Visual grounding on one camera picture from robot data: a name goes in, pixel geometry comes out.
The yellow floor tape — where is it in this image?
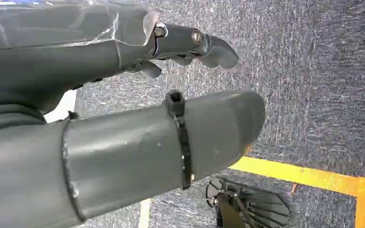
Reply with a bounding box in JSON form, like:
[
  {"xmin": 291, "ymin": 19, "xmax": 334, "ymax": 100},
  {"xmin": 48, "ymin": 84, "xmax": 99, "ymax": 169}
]
[{"xmin": 228, "ymin": 156, "xmax": 365, "ymax": 228}]

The black robot foot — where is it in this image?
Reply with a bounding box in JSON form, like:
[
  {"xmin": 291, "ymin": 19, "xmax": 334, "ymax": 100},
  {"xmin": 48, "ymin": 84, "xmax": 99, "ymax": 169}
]
[{"xmin": 205, "ymin": 178, "xmax": 291, "ymax": 228}]

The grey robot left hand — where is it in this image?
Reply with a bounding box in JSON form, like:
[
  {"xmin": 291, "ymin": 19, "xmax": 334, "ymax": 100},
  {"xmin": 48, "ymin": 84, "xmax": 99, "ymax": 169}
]
[{"xmin": 0, "ymin": 0, "xmax": 267, "ymax": 228}]

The narrow white floor tape strip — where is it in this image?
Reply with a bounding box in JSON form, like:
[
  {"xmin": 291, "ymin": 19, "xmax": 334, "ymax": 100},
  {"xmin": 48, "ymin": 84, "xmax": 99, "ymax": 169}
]
[{"xmin": 138, "ymin": 198, "xmax": 152, "ymax": 228}]

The black cable tie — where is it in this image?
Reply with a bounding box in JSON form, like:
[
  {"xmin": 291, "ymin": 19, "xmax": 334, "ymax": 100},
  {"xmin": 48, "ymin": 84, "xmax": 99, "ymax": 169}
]
[{"xmin": 164, "ymin": 90, "xmax": 193, "ymax": 190}]

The ribbed grey left arm sleeve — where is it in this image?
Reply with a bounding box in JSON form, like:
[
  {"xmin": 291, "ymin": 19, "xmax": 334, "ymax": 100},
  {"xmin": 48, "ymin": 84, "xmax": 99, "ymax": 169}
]
[{"xmin": 0, "ymin": 104, "xmax": 47, "ymax": 134}]

